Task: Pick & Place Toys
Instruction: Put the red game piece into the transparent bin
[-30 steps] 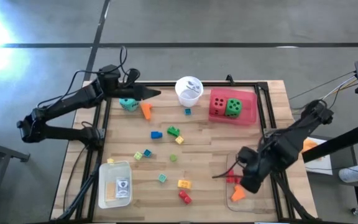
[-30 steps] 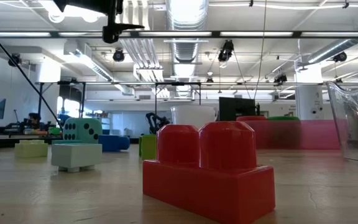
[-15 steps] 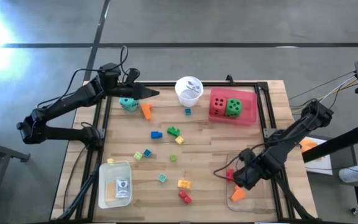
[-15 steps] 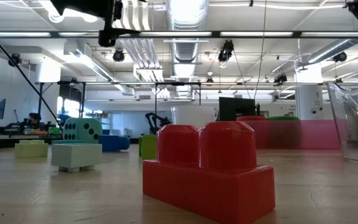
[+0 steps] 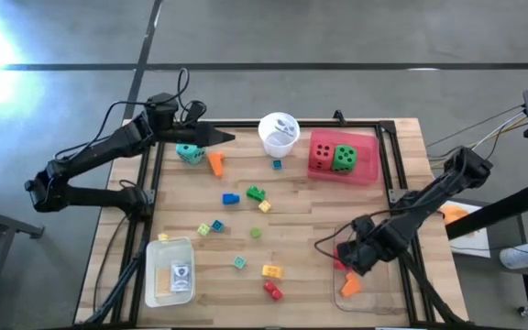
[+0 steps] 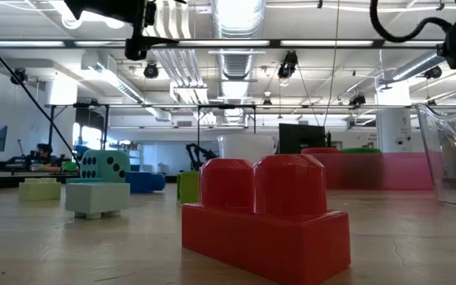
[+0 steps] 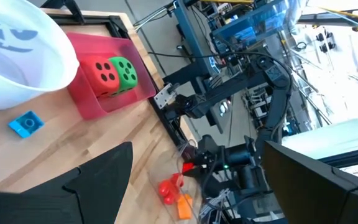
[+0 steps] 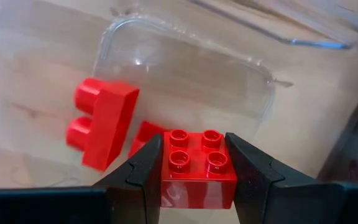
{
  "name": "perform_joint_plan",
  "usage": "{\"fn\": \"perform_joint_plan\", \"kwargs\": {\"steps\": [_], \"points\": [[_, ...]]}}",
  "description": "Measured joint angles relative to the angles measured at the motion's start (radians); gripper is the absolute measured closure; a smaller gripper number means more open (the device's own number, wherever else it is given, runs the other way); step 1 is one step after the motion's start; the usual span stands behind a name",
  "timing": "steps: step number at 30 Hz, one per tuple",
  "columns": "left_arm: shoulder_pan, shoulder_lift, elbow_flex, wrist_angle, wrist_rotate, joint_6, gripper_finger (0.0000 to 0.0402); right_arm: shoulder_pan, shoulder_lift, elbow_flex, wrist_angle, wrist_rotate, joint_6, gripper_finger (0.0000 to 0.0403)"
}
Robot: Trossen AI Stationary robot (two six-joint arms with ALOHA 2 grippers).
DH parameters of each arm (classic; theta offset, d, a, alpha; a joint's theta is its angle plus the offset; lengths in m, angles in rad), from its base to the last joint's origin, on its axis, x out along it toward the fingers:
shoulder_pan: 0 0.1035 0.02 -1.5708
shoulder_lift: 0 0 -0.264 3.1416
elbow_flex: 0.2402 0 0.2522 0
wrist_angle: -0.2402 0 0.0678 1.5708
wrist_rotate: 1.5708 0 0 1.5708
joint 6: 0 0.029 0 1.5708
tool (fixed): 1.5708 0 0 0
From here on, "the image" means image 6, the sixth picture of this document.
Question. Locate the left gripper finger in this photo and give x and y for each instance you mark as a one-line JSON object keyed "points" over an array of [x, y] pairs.
{"points": [[141, 47]]}

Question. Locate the clear plastic tray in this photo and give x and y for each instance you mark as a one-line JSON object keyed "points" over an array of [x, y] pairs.
{"points": [[449, 166]]}

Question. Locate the blue toy block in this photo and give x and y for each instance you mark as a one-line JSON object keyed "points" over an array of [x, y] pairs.
{"points": [[145, 183]]}

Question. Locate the green foam die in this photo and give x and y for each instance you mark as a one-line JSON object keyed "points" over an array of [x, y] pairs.
{"points": [[360, 150]]}

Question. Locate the pale lime toy cube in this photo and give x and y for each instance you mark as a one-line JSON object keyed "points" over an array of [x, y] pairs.
{"points": [[40, 190]]}

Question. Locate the black idle robot arm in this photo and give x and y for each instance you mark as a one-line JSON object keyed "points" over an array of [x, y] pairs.
{"points": [[196, 156]]}

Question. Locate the black spotlight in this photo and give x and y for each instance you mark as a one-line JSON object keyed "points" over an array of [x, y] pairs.
{"points": [[18, 75], [433, 72], [150, 70], [356, 100], [287, 65], [267, 103]]}

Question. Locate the white round column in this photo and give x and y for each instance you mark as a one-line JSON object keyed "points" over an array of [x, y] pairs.
{"points": [[392, 130]]}

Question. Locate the teal foam die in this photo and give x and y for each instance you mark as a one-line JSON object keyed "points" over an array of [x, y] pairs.
{"points": [[103, 176]]}

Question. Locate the black light bar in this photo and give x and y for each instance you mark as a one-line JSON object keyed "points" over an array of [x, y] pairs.
{"points": [[275, 43]]}

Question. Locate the pink plastic tray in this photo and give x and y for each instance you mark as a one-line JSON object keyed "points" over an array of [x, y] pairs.
{"points": [[406, 170]]}

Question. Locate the person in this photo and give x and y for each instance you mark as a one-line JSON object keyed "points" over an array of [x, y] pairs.
{"points": [[44, 152]]}

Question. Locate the white cup with face print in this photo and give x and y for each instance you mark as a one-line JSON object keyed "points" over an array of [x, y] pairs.
{"points": [[244, 148]]}

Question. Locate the lime green toy cube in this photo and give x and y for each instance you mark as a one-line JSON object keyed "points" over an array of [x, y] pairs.
{"points": [[188, 188]]}

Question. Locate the pale teal toy cube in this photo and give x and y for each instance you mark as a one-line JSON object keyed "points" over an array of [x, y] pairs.
{"points": [[97, 198]]}

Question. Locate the red foam die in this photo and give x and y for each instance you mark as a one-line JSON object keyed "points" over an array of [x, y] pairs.
{"points": [[321, 150]]}

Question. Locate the black computer monitor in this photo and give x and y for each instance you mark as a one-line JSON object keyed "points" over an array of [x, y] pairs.
{"points": [[301, 136]]}

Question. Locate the red two-stud toy block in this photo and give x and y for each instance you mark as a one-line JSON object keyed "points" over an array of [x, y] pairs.
{"points": [[267, 237]]}

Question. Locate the silver ventilation duct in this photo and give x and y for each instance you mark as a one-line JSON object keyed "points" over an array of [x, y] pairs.
{"points": [[238, 63]]}

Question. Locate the black frame stand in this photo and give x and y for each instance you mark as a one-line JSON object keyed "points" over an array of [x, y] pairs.
{"points": [[50, 130], [198, 130]]}

